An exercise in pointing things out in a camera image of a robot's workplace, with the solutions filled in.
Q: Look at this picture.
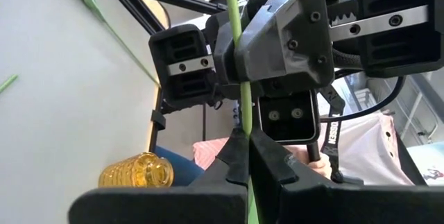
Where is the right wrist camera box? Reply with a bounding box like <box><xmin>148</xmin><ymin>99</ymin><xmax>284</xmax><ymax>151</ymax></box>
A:
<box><xmin>257</xmin><ymin>90</ymin><xmax>321</xmax><ymax>145</ymax></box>

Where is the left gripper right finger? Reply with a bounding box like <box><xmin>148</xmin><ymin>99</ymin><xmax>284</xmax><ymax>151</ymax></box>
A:
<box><xmin>250</xmin><ymin>128</ymin><xmax>444</xmax><ymax>224</ymax></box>

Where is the wooden table side board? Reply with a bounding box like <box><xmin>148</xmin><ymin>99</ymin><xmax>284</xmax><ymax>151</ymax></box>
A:
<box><xmin>137</xmin><ymin>0</ymin><xmax>171</xmax><ymax>29</ymax></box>

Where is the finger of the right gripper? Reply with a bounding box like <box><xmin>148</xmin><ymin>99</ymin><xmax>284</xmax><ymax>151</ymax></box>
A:
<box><xmin>213</xmin><ymin>19</ymin><xmax>240</xmax><ymax>85</ymax></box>
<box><xmin>235</xmin><ymin>0</ymin><xmax>336</xmax><ymax>83</ymax></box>

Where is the person's hand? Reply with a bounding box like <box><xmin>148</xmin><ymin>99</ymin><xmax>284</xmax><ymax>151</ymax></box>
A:
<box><xmin>307</xmin><ymin>153</ymin><xmax>333</xmax><ymax>180</ymax></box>

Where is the yellow glass vase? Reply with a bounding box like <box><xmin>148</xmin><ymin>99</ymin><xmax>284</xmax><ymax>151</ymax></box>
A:
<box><xmin>99</xmin><ymin>151</ymin><xmax>175</xmax><ymax>189</ymax></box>

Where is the person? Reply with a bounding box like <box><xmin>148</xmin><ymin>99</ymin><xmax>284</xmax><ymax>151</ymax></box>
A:
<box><xmin>154</xmin><ymin>111</ymin><xmax>416</xmax><ymax>187</ymax></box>

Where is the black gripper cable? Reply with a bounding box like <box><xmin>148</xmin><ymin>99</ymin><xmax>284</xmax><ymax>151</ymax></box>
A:
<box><xmin>318</xmin><ymin>76</ymin><xmax>407</xmax><ymax>123</ymax></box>

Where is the black Trossen strap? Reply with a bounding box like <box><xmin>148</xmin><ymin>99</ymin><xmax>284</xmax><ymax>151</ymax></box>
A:
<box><xmin>319</xmin><ymin>85</ymin><xmax>348</xmax><ymax>183</ymax></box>

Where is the red artificial tulip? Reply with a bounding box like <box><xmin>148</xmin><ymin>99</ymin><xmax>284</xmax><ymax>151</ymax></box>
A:
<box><xmin>223</xmin><ymin>0</ymin><xmax>260</xmax><ymax>224</ymax></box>

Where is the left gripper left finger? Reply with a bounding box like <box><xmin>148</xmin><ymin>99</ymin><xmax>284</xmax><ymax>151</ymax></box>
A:
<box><xmin>69</xmin><ymin>128</ymin><xmax>250</xmax><ymax>224</ymax></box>

